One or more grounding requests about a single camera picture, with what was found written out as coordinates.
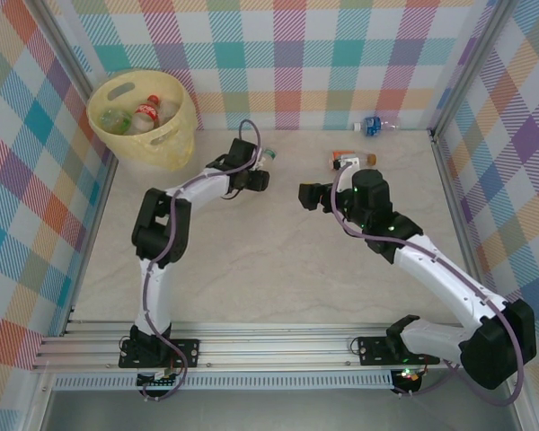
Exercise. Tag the orange label plastic bottle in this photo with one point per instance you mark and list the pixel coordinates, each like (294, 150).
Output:
(341, 154)

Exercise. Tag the blue label water bottle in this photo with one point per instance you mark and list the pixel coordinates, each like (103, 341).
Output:
(372, 125)

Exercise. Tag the clear unlabelled water bottle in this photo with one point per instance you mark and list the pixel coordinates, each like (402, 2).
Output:
(170, 111)

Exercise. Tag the red label cola bottle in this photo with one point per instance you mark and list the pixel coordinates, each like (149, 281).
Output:
(146, 110)

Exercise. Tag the lime green label bottle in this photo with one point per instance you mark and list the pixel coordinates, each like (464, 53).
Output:
(117, 120)

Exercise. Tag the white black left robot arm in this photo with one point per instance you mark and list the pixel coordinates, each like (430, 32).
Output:
(159, 296)

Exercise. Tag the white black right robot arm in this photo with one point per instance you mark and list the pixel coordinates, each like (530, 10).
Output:
(431, 265)

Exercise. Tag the cream plastic bin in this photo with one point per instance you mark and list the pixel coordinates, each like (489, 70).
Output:
(170, 148)

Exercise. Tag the aluminium frame post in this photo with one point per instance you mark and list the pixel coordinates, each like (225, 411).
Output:
(63, 36)
(471, 58)

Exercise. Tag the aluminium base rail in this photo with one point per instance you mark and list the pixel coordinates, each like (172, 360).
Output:
(274, 345)

